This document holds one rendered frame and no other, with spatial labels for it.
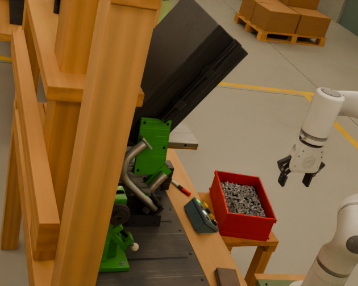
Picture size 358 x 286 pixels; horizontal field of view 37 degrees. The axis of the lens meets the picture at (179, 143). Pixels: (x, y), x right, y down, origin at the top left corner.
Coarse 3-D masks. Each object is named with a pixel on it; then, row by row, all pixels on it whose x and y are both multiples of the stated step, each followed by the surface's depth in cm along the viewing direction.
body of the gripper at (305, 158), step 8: (296, 144) 160; (304, 144) 158; (296, 152) 159; (304, 152) 159; (312, 152) 159; (320, 152) 161; (296, 160) 159; (304, 160) 160; (312, 160) 161; (320, 160) 162; (296, 168) 161; (304, 168) 162; (312, 168) 163
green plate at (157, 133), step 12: (144, 120) 187; (156, 120) 189; (168, 120) 190; (144, 132) 188; (156, 132) 190; (168, 132) 192; (156, 144) 191; (144, 156) 191; (156, 156) 193; (144, 168) 192; (156, 168) 194
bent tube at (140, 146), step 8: (136, 144) 187; (144, 144) 186; (128, 152) 186; (136, 152) 186; (128, 160) 185; (120, 176) 187; (128, 176) 188; (128, 184) 188; (136, 192) 190; (144, 200) 192; (152, 200) 195; (152, 208) 194
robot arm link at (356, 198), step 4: (348, 196) 173; (352, 196) 171; (356, 196) 170; (344, 200) 172; (348, 200) 170; (352, 200) 169; (356, 200) 169; (340, 204) 173; (344, 204) 170; (348, 204) 168; (352, 204) 167; (340, 208) 170
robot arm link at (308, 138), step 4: (300, 132) 159; (304, 132) 157; (304, 136) 157; (308, 136) 156; (312, 136) 156; (304, 140) 159; (308, 140) 156; (312, 140) 156; (316, 140) 156; (320, 140) 156; (324, 140) 157; (312, 144) 156; (316, 144) 156; (320, 144) 157; (324, 144) 158
